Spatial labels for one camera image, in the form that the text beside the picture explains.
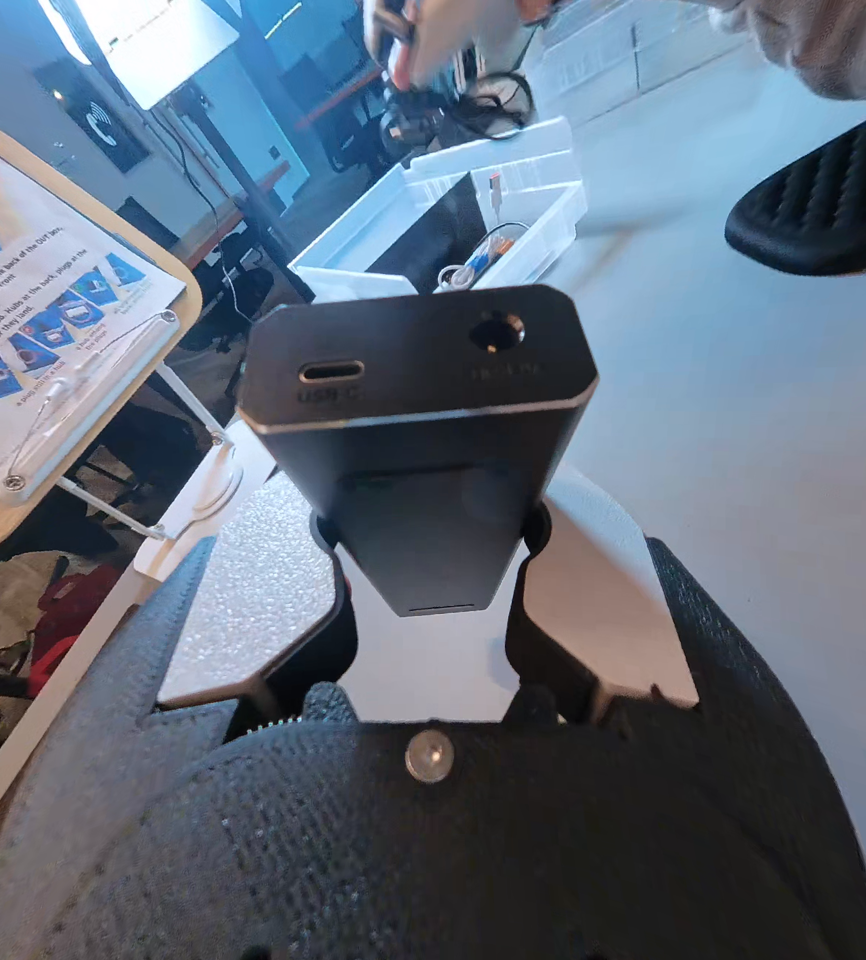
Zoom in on black usb hub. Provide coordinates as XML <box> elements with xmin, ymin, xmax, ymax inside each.
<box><xmin>236</xmin><ymin>285</ymin><xmax>599</xmax><ymax>618</ymax></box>

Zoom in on red bag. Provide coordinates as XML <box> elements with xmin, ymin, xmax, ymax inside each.
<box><xmin>32</xmin><ymin>564</ymin><xmax>125</xmax><ymax>696</ymax></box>

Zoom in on white softbox light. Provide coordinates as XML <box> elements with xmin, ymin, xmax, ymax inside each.
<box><xmin>37</xmin><ymin>0</ymin><xmax>240</xmax><ymax>111</ymax></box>

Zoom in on black phone symbol sign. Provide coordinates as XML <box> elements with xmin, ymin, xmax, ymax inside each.
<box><xmin>34</xmin><ymin>58</ymin><xmax>151</xmax><ymax>176</ymax></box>

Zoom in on wooden instruction board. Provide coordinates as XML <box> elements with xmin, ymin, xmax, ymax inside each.
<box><xmin>0</xmin><ymin>111</ymin><xmax>203</xmax><ymax>565</ymax></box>

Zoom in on person's right hand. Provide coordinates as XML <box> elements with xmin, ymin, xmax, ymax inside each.
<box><xmin>386</xmin><ymin>0</ymin><xmax>558</xmax><ymax>91</ymax></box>

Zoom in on white plastic tray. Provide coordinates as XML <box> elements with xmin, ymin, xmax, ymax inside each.
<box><xmin>289</xmin><ymin>114</ymin><xmax>588</xmax><ymax>303</ymax></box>

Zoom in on black cable bundle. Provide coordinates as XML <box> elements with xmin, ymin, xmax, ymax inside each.
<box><xmin>379</xmin><ymin>69</ymin><xmax>536</xmax><ymax>153</ymax></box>

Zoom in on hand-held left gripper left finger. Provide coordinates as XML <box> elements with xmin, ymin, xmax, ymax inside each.
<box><xmin>155</xmin><ymin>472</ymin><xmax>362</xmax><ymax>726</ymax></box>

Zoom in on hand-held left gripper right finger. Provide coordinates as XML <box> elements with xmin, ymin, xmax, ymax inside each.
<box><xmin>504</xmin><ymin>463</ymin><xmax>701</xmax><ymax>726</ymax></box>

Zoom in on white cable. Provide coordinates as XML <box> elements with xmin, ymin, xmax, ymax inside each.
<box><xmin>438</xmin><ymin>171</ymin><xmax>532</xmax><ymax>293</ymax></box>

